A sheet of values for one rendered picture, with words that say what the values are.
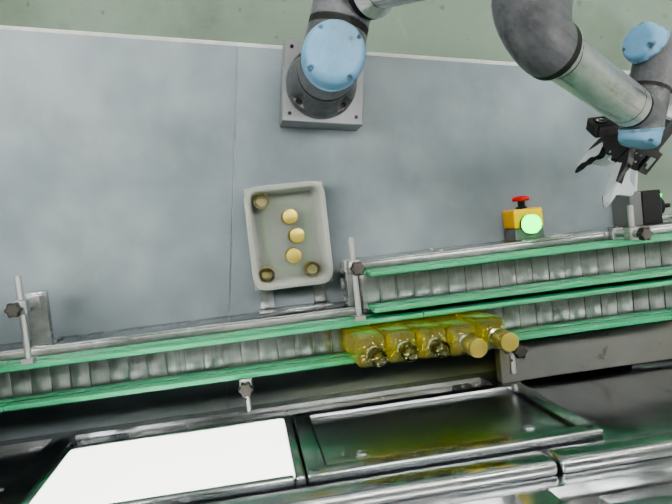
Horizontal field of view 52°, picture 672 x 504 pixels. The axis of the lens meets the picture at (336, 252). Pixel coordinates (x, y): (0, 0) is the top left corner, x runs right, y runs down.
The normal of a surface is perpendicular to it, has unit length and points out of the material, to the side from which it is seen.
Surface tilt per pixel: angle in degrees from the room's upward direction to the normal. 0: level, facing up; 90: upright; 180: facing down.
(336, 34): 4
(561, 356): 0
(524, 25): 48
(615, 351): 0
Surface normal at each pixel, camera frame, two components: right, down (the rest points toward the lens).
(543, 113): 0.13, 0.04
